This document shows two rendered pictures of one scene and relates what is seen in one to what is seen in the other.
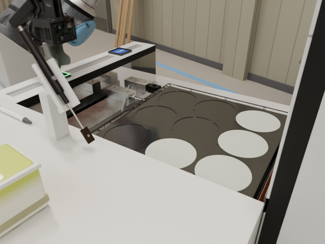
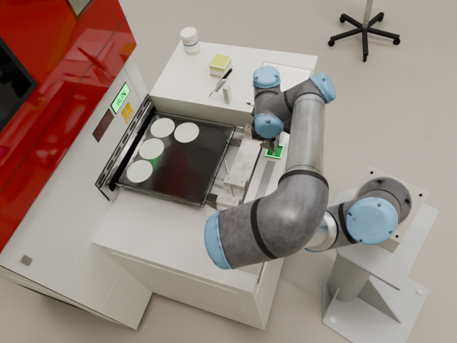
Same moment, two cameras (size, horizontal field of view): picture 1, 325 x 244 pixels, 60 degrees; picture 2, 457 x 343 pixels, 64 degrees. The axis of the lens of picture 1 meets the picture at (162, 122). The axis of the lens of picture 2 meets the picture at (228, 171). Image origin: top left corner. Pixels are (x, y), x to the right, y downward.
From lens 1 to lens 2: 1.63 m
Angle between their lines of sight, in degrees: 92
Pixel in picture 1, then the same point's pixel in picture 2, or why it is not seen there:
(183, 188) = (173, 92)
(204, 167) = (170, 127)
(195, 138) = (175, 145)
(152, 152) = (195, 130)
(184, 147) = (180, 137)
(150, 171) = (185, 95)
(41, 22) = not seen: hidden behind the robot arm
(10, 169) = (213, 60)
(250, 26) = not seen: outside the picture
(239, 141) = (153, 149)
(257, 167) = (147, 133)
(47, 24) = not seen: hidden behind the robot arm
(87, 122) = (244, 150)
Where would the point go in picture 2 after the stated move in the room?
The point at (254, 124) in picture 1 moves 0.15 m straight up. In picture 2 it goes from (142, 167) to (128, 143)
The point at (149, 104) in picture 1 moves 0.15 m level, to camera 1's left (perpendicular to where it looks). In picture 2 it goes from (209, 169) to (247, 159)
